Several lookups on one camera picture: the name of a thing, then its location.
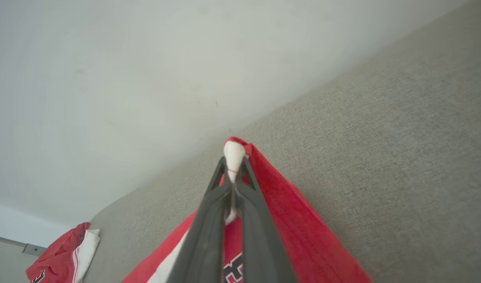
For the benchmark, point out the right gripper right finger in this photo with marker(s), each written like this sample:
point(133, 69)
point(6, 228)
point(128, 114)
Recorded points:
point(264, 251)

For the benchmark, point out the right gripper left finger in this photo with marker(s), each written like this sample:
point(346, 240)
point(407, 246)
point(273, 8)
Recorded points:
point(201, 251)

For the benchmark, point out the red white jersey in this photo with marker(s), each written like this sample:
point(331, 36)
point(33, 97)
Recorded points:
point(303, 228)

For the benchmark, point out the grey wall rail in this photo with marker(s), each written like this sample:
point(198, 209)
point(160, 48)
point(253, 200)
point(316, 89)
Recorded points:
point(34, 249)

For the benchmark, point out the folded red white garment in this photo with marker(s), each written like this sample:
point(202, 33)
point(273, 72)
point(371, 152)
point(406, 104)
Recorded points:
point(55, 251)

